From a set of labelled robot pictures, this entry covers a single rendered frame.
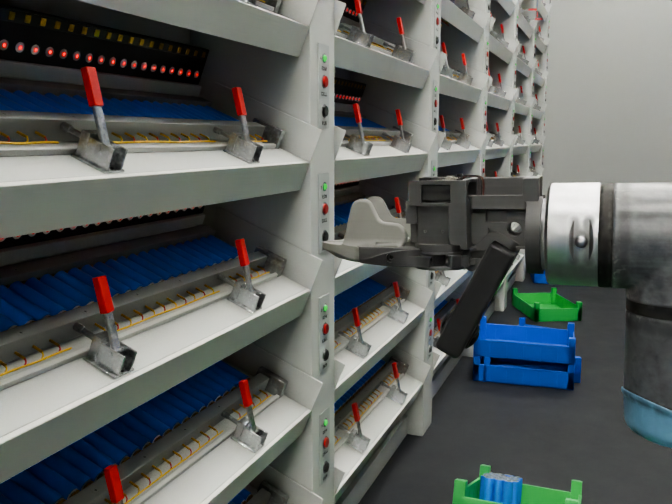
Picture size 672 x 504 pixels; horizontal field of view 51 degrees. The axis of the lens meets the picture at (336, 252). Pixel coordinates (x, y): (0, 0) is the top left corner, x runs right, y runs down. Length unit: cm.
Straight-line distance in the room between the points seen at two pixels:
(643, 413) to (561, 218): 17
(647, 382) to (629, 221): 13
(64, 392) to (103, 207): 17
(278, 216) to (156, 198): 37
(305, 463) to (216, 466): 26
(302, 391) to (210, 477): 26
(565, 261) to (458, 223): 10
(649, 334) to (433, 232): 20
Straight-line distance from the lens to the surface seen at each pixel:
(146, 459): 86
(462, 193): 62
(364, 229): 66
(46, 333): 70
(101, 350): 70
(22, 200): 58
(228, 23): 86
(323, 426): 116
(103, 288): 69
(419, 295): 174
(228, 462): 94
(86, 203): 64
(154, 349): 76
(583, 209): 61
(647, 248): 60
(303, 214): 104
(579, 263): 61
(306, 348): 108
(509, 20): 311
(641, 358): 63
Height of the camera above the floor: 75
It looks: 9 degrees down
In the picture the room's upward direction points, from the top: straight up
